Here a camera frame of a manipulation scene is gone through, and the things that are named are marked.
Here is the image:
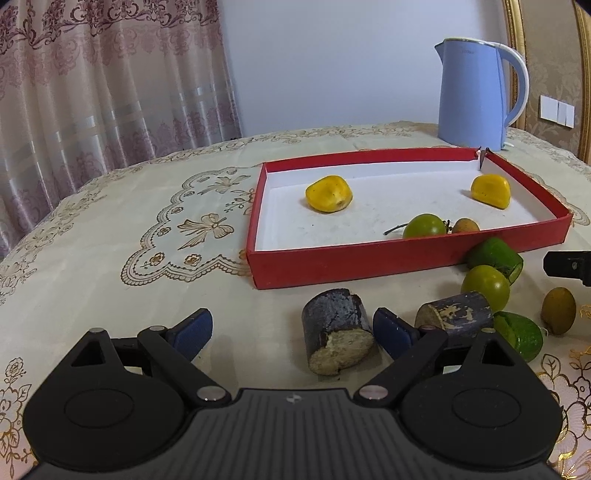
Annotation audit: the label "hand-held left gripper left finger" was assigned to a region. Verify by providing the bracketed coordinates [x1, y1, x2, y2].
[69, 308, 232, 409]

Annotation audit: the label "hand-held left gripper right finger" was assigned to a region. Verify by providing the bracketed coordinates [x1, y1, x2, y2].
[353, 307, 525, 409]

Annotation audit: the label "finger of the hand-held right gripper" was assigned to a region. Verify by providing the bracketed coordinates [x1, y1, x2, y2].
[543, 250, 591, 288]

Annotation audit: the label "olive brown round fruit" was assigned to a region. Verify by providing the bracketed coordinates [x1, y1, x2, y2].
[540, 287, 577, 336]

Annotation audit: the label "dark sugarcane piece white marks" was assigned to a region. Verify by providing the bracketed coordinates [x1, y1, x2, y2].
[414, 292, 495, 344]

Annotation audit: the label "green cucumber piece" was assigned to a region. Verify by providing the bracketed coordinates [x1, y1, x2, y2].
[492, 311, 544, 362]
[464, 237, 525, 285]

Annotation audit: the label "green round fruit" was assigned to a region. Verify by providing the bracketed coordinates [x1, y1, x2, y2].
[461, 265, 511, 313]
[383, 213, 451, 240]

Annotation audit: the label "yellow fruit piece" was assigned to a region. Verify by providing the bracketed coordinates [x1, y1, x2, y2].
[470, 174, 512, 210]
[305, 175, 354, 213]

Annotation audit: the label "red shallow box tray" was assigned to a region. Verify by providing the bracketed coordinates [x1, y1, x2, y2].
[245, 147, 574, 291]

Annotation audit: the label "blue electric kettle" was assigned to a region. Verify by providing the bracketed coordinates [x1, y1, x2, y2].
[434, 38, 530, 152]

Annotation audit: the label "gold moulding strip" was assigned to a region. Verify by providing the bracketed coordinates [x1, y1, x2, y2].
[502, 0, 530, 134]
[573, 0, 591, 164]

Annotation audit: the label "pink floral curtain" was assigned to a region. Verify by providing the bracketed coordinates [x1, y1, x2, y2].
[0, 0, 243, 259]

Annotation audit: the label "white wall switch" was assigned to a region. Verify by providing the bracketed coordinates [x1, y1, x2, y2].
[540, 95, 575, 129]

